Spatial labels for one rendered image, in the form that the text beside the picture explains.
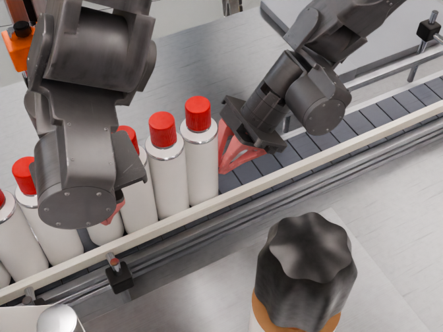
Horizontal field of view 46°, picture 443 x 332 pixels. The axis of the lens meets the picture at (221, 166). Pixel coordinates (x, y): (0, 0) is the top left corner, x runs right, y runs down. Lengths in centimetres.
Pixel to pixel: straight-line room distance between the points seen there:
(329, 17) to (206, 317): 42
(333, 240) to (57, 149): 23
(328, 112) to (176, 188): 23
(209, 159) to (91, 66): 36
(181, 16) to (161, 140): 208
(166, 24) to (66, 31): 228
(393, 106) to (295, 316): 61
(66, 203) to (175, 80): 72
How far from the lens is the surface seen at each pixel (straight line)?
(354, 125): 96
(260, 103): 73
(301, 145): 91
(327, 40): 70
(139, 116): 102
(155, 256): 80
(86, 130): 40
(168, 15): 272
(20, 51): 62
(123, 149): 53
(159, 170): 69
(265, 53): 116
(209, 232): 82
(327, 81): 67
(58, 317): 55
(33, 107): 45
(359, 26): 70
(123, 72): 40
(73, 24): 38
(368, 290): 77
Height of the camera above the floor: 155
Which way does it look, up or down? 51 degrees down
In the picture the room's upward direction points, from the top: straight up
